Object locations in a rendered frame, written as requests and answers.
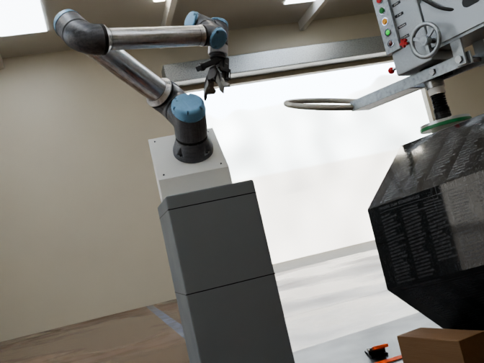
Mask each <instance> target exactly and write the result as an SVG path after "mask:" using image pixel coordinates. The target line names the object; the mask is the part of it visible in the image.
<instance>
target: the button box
mask: <svg viewBox="0 0 484 363"><path fill-rule="evenodd" d="M372 1H373V4H374V8H375V12H376V15H377V21H378V24H379V27H380V31H381V35H382V40H383V43H384V46H385V51H386V54H387V55H392V54H393V53H395V52H397V51H399V50H400V49H402V46H400V42H401V41H400V35H399V33H398V28H397V25H396V21H395V17H394V14H393V9H392V6H391V3H390V0H382V3H381V4H377V2H376V0H372ZM382 6H383V7H385V13H384V14H383V15H381V14H380V13H379V10H380V7H382ZM385 17H387V18H388V24H387V25H386V26H384V25H382V19H383V18H385ZM387 28H390V29H391V35H390V36H389V37H387V36H385V30H386V29H387ZM390 39H392V40H393V41H394V46H392V47H391V48H389V47H388V45H387V42H388V40H390Z"/></svg>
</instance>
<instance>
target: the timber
mask: <svg viewBox="0 0 484 363"><path fill-rule="evenodd" d="M397 338H398V343H399V347H400V352H401V355H402V358H403V363H484V331H472V330H459V329H446V328H417V329H415V330H412V331H409V332H407V333H403V334H401V335H398V336H397Z"/></svg>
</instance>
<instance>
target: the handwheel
mask: <svg viewBox="0 0 484 363"><path fill-rule="evenodd" d="M425 26H429V27H431V29H430V30H429V32H428V34H427V35H422V36H421V37H420V38H419V37H415V36H416V33H417V32H418V31H419V30H420V29H421V28H422V27H425ZM434 31H435V32H436V36H437V41H436V38H431V35H432V33H433V32H434ZM414 41H415V42H419V43H420V45H422V46H425V48H426V52H427V55H422V54H420V53H419V52H418V51H417V50H416V47H415V43H414ZM435 42H436V46H435V48H434V49H433V50H432V51H431V50H430V47H429V45H430V44H431V43H435ZM441 43H442V34H441V32H440V29H439V28H438V27H437V25H436V24H434V23H433V22H422V23H420V24H419V25H417V26H416V27H415V29H414V30H413V32H412V34H411V40H410V45H411V50H412V52H413V54H414V55H415V56H416V57H418V58H420V59H428V58H431V57H433V56H434V55H435V54H436V53H437V52H438V50H439V48H440V46H441Z"/></svg>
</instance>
